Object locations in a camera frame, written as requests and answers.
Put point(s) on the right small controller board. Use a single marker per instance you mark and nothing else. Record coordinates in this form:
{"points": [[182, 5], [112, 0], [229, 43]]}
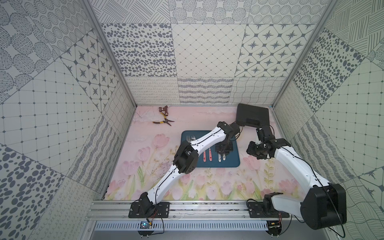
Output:
{"points": [[274, 228]]}

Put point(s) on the left small controller board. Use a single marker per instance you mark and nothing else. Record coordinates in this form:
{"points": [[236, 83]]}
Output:
{"points": [[145, 229]]}

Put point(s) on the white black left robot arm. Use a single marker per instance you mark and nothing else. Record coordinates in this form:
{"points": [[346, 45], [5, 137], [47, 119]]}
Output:
{"points": [[186, 160]]}

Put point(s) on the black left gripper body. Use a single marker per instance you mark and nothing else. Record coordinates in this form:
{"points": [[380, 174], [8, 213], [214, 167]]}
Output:
{"points": [[224, 146]]}

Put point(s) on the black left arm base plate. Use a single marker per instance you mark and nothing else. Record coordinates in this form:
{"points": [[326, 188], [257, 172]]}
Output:
{"points": [[161, 210]]}

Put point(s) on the black plastic tool case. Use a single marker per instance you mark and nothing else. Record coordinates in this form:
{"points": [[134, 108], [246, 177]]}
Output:
{"points": [[252, 116]]}

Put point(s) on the yellow black pliers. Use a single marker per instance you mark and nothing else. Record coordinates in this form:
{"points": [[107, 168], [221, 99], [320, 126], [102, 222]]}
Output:
{"points": [[164, 121]]}

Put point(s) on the small controller board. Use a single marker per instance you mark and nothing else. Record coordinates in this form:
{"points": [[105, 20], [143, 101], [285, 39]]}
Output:
{"points": [[145, 229], [274, 228]]}

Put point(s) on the pink strawberry spoon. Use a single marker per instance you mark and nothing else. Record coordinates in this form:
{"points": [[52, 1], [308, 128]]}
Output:
{"points": [[210, 155]]}

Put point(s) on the white vented cable duct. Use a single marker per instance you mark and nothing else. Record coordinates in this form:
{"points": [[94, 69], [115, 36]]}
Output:
{"points": [[241, 225]]}

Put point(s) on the aluminium mounting rail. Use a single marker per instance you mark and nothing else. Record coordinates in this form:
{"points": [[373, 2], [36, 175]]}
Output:
{"points": [[194, 210]]}

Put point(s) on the red pruning shears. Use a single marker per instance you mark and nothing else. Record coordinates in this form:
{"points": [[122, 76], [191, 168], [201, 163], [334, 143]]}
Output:
{"points": [[164, 110]]}

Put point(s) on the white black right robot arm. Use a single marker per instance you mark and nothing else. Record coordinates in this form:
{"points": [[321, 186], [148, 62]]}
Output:
{"points": [[324, 204]]}

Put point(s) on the teal plastic tray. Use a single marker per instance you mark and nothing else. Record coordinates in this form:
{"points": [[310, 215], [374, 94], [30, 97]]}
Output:
{"points": [[232, 159]]}

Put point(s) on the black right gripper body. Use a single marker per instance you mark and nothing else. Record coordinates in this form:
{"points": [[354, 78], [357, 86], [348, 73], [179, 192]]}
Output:
{"points": [[257, 150]]}

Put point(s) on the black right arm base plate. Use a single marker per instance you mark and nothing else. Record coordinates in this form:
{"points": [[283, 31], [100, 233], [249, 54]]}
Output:
{"points": [[261, 210]]}

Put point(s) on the pink strawberry fork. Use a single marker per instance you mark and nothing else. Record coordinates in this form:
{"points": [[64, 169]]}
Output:
{"points": [[204, 157]]}

